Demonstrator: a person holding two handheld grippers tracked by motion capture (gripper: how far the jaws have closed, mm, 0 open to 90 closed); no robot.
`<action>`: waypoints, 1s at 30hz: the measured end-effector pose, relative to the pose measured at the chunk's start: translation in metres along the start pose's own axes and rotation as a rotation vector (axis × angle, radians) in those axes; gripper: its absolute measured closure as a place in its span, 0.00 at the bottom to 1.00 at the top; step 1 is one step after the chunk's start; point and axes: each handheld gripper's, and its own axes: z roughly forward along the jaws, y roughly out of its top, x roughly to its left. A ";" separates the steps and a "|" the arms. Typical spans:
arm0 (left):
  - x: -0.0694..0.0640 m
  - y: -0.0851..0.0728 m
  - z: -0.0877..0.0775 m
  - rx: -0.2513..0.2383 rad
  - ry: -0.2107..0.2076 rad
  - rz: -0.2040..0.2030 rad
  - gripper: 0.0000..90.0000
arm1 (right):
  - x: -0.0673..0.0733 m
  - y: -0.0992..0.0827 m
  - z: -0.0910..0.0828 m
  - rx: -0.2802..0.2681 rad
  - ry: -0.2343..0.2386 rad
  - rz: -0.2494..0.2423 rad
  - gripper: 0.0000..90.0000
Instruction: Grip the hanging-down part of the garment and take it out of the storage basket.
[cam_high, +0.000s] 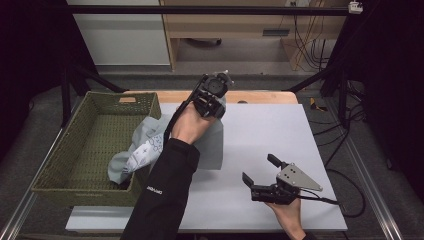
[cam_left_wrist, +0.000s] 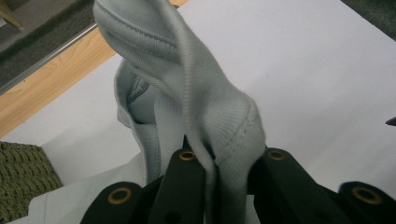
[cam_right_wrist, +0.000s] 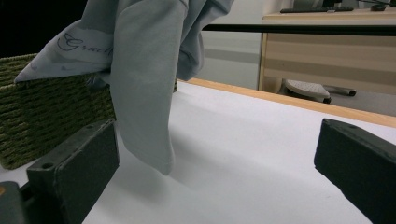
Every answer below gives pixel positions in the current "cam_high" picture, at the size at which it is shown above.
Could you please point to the green woven basket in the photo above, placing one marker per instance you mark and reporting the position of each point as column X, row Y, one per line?
column 96, row 146

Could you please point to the person's right hand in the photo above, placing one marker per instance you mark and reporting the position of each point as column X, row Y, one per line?
column 288, row 213

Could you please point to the aluminium rail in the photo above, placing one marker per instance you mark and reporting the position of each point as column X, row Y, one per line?
column 20, row 213
column 373, row 200

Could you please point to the person's left hand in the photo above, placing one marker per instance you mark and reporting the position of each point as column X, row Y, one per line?
column 190, row 126

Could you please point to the grey table mat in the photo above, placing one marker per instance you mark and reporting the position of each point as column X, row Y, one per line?
column 260, row 133

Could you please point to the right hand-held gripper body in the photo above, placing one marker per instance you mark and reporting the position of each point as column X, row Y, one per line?
column 283, row 188

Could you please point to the black metal stand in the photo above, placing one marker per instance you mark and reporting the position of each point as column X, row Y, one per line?
column 342, row 96
column 66, row 96

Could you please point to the white cabinet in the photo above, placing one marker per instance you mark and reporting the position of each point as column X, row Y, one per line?
column 123, row 40

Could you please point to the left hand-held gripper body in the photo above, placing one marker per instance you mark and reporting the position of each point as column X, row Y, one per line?
column 210, row 96

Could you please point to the grey patterned cloth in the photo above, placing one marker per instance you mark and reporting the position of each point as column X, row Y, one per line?
column 146, row 151

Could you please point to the black horizontal frame bar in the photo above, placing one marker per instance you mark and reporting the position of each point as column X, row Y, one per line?
column 200, row 10

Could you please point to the wooden desk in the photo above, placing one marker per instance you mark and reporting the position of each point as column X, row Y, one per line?
column 233, row 25

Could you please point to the yellow and black object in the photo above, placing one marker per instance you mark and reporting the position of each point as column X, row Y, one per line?
column 316, row 105

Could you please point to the black curtain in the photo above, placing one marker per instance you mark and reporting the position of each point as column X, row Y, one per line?
column 393, row 66
column 30, row 50

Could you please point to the small white device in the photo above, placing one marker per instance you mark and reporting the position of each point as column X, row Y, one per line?
column 355, row 6

